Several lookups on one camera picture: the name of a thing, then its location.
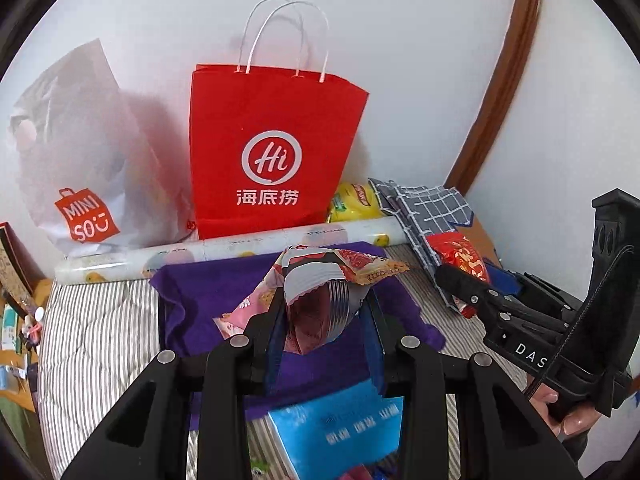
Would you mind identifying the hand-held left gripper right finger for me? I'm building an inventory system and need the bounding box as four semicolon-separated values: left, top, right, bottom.
357;292;583;480

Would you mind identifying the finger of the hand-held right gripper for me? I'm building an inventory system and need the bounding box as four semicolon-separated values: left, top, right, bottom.
487;266;581;313
434;264;508;328

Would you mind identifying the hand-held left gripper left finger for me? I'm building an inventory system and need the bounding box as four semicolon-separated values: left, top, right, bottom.
60;295;288;480

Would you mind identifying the red snack packet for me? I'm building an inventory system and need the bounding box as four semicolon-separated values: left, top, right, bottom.
427;232;493;318

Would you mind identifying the white pink snack packet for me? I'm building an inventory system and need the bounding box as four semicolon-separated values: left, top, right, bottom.
212;245;411;357

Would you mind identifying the person's right hand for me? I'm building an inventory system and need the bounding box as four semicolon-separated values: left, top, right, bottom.
525;385;601;443

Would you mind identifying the blue tissue box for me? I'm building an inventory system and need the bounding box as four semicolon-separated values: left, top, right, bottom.
267;380;406;480

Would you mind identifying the purple cloth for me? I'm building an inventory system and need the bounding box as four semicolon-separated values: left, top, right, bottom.
150;241;446;421

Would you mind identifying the checked blue cloth with star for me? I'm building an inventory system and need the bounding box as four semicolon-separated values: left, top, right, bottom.
367;177;501;316

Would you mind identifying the yellow chips bag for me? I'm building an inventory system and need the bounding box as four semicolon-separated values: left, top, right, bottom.
327;182;388;223

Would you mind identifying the patterned paper roll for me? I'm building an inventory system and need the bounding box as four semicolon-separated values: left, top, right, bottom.
54;216;403;286

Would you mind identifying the striped bed sheet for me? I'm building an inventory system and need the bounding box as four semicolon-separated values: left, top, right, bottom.
37;245;531;480

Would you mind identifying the red paper bag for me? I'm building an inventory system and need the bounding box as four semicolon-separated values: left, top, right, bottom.
189;0;370;241

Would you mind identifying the wooden nightstand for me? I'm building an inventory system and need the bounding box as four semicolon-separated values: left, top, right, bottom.
0;280;52;413

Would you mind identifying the teal white box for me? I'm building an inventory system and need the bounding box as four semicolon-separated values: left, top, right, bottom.
1;307;22;352

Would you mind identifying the white plastic shopping bag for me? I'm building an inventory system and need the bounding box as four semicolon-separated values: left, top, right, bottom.
7;38;196;258

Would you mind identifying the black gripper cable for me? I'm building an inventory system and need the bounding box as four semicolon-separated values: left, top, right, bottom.
524;244;640;402

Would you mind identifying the brown wooden door frame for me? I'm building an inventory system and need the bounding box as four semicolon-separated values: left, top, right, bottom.
445;0;551;196

